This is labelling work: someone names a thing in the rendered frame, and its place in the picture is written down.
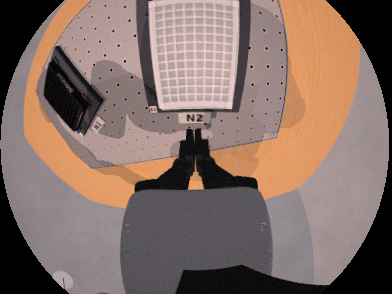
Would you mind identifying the white station label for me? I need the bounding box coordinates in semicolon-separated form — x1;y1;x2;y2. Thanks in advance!
178;112;211;123
91;115;105;133

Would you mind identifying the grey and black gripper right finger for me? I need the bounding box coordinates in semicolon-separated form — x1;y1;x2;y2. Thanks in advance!
195;128;258;190

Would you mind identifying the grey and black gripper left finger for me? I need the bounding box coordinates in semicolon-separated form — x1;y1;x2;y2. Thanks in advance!
134;129;195;193

